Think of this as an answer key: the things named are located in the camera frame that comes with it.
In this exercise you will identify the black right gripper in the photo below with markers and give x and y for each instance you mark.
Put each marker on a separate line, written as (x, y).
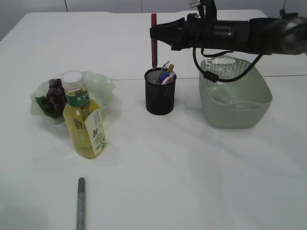
(184, 33)

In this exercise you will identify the gold glitter pen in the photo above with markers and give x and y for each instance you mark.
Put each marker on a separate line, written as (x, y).
(170, 68)

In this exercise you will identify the red glitter pen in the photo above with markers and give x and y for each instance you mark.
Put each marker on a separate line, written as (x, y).
(154, 42)

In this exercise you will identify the clear plastic sheet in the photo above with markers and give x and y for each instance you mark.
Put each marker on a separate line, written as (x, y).
(225, 67)

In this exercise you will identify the clear plastic ruler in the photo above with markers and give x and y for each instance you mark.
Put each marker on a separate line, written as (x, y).
(162, 71)

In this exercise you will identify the pink scissors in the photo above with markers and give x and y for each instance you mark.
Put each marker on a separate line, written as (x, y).
(169, 79)

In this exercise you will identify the blue scissors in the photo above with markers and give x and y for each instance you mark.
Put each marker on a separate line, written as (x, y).
(164, 76)

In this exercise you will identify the yellow tea bottle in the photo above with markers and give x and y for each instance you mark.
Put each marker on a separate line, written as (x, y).
(82, 116)

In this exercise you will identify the purple grape bunch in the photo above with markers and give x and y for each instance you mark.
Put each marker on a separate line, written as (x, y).
(54, 102)

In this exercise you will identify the silver glitter pen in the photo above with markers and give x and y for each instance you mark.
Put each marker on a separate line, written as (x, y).
(80, 216)

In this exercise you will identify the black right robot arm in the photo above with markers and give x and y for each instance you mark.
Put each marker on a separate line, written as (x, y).
(287, 35)

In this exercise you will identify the black mesh pen holder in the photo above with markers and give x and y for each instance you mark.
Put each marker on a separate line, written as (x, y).
(159, 99)

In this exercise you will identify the pale green woven basket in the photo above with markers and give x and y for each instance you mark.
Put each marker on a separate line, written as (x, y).
(239, 104)

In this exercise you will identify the pale green wavy glass plate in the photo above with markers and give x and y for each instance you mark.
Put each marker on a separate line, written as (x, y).
(99, 87)

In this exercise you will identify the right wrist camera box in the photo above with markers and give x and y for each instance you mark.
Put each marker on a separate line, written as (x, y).
(207, 8)

